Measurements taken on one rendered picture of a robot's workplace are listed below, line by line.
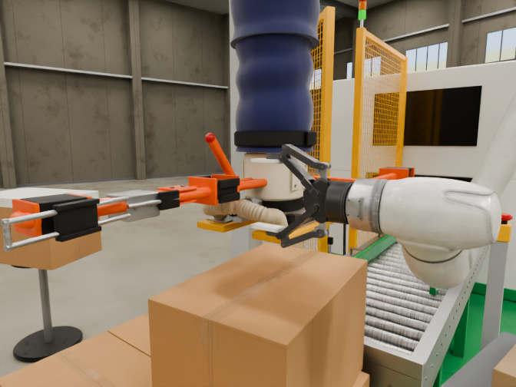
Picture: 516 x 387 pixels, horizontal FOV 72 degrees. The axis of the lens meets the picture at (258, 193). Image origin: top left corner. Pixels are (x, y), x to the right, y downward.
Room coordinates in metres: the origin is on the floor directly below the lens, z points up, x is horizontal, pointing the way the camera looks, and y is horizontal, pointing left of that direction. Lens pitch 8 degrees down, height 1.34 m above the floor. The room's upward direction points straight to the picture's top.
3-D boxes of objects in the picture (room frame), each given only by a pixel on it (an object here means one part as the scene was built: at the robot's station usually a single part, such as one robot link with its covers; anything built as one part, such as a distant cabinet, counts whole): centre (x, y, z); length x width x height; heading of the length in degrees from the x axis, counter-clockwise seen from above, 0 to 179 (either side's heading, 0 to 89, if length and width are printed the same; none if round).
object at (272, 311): (1.01, -0.04, 0.74); 0.60 x 0.40 x 0.40; 148
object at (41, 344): (2.19, 1.39, 0.31); 0.40 x 0.40 x 0.62
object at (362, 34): (2.97, -1.02, 1.05); 1.17 x 0.10 x 2.10; 143
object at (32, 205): (0.53, 0.31, 1.23); 0.08 x 0.07 x 0.05; 144
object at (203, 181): (0.81, 0.10, 1.23); 0.10 x 0.08 x 0.06; 54
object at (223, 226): (1.07, 0.03, 1.13); 0.34 x 0.10 x 0.05; 144
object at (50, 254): (2.19, 1.39, 0.82); 0.60 x 0.40 x 0.40; 73
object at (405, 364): (1.30, -0.28, 0.58); 0.70 x 0.03 x 0.06; 53
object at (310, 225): (0.96, -0.12, 1.13); 0.34 x 0.10 x 0.05; 144
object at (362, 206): (0.59, -0.19, 1.23); 0.09 x 0.06 x 0.09; 144
